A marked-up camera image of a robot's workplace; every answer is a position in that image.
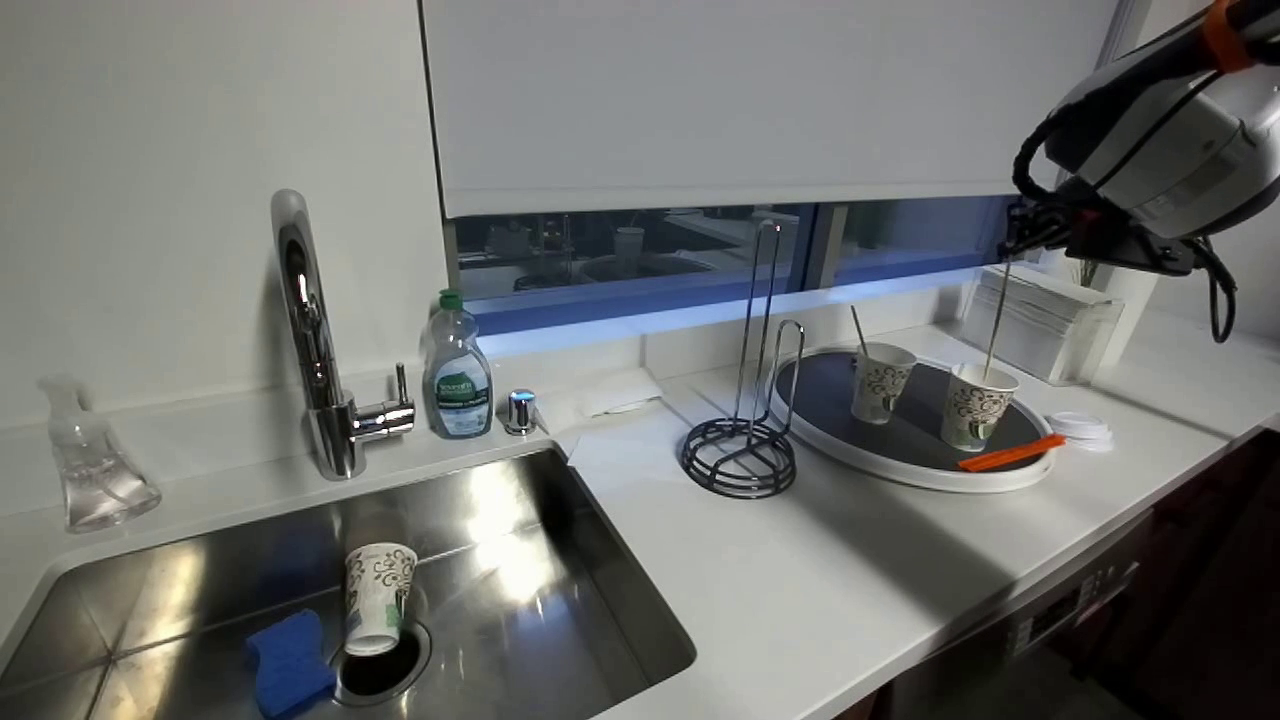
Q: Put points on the white napkin box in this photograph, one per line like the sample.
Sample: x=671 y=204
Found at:
x=1049 y=321

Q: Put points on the white roller blind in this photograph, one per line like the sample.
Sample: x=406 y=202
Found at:
x=588 y=107

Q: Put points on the orange stick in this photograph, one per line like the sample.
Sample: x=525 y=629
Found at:
x=1007 y=458

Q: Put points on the patterned paper cup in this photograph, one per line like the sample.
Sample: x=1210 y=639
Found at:
x=973 y=407
x=882 y=379

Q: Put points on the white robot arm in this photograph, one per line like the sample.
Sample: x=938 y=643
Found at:
x=1158 y=149

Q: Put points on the paper cup in sink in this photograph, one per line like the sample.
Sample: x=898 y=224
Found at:
x=378 y=597

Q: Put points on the small chrome knob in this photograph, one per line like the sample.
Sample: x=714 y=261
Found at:
x=517 y=412

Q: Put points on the stainless steel sink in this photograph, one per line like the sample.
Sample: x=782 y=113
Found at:
x=525 y=606

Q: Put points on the black wire paper towel holder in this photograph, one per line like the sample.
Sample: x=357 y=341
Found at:
x=746 y=454

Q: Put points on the clear glass carafe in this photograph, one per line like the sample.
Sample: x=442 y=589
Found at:
x=97 y=476

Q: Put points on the blue sponge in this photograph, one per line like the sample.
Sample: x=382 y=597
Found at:
x=289 y=664

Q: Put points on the chrome faucet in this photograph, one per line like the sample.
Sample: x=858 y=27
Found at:
x=334 y=421

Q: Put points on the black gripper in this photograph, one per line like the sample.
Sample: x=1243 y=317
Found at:
x=1090 y=231

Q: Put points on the round black white tray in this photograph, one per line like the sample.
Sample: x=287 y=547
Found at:
x=815 y=396

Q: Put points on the green dish soap bottle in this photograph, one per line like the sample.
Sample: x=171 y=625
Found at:
x=459 y=379

